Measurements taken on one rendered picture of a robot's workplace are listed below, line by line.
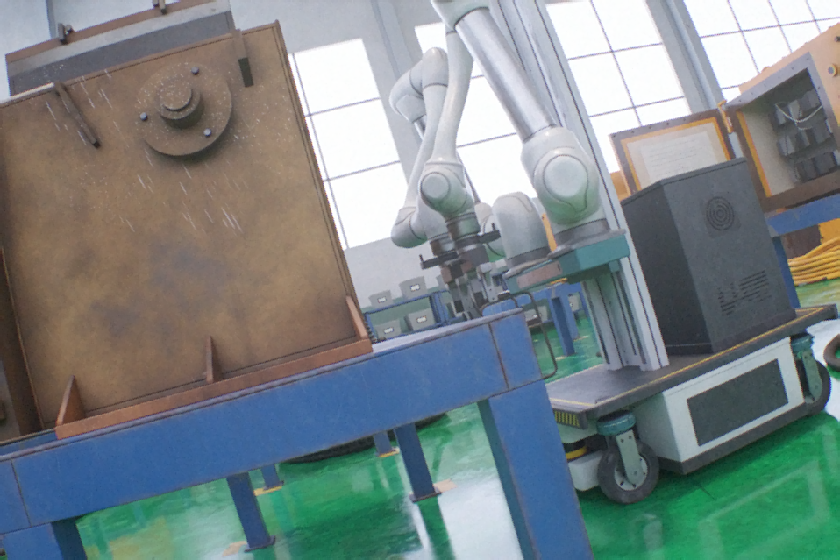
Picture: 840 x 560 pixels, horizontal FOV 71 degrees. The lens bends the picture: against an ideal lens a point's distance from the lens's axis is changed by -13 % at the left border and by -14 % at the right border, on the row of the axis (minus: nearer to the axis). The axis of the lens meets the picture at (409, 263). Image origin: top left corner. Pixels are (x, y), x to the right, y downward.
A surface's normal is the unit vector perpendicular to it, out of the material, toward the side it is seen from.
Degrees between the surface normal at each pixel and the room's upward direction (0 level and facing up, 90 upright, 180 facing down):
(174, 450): 90
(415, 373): 90
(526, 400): 90
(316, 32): 90
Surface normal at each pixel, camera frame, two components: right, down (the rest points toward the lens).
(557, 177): -0.21, 0.08
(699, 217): 0.14, -0.14
